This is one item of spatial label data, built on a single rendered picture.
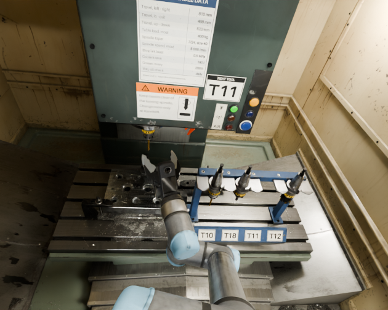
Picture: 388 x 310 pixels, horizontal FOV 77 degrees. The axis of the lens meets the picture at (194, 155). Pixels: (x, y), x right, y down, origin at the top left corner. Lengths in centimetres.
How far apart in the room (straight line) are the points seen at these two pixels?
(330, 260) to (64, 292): 131
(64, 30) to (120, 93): 117
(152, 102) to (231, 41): 24
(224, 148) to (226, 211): 90
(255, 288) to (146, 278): 53
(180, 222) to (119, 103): 35
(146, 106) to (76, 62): 123
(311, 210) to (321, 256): 27
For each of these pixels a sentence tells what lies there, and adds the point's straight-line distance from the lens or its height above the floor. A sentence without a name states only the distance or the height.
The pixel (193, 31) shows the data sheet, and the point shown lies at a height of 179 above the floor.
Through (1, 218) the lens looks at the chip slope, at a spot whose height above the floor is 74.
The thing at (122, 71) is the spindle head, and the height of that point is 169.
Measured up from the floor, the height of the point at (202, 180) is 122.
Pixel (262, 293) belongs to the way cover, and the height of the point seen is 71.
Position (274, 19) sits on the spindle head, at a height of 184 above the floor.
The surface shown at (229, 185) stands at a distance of 101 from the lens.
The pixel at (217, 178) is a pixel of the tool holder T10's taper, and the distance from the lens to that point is 95.
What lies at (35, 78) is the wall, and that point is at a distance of 203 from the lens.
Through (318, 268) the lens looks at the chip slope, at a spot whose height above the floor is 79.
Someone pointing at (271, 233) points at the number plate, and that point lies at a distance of 127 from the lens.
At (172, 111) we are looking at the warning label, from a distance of 68.
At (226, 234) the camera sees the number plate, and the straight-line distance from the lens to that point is 120.
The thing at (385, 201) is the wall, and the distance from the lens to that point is 133.
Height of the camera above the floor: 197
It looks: 44 degrees down
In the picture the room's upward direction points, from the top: 10 degrees clockwise
